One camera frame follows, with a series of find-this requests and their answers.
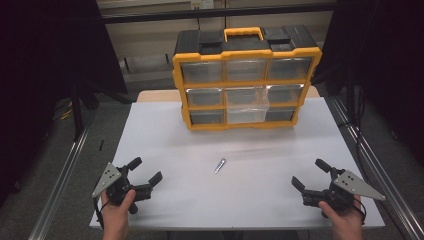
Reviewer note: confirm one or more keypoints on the person's right hand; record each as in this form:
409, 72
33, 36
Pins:
343, 220

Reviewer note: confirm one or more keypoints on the set of closed clear drawers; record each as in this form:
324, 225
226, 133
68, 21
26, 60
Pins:
202, 71

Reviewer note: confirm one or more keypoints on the black metal stand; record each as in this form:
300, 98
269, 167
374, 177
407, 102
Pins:
77, 110

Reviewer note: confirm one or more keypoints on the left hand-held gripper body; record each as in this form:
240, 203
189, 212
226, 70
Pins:
110, 178

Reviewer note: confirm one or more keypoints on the person's left hand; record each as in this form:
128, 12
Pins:
116, 213

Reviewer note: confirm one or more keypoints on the small silver metal part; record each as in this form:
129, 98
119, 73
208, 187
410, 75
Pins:
220, 165

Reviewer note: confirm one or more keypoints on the metal floor rail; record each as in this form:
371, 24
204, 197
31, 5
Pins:
383, 166
63, 180

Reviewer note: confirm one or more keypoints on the yellow black drawer organizer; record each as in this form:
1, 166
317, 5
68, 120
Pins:
245, 45

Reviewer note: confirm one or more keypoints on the white wall outlet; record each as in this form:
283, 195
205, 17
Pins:
202, 4

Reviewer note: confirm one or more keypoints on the black curtain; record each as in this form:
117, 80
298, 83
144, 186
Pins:
40, 66
383, 50

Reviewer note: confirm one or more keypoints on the black horizontal bar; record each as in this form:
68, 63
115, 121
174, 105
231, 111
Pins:
213, 12

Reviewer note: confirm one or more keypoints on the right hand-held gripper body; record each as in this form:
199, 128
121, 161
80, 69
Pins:
353, 186

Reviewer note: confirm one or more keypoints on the white table cover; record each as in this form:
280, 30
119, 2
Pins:
250, 186

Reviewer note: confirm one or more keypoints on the pulled-out clear plastic drawer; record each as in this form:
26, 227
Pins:
247, 106

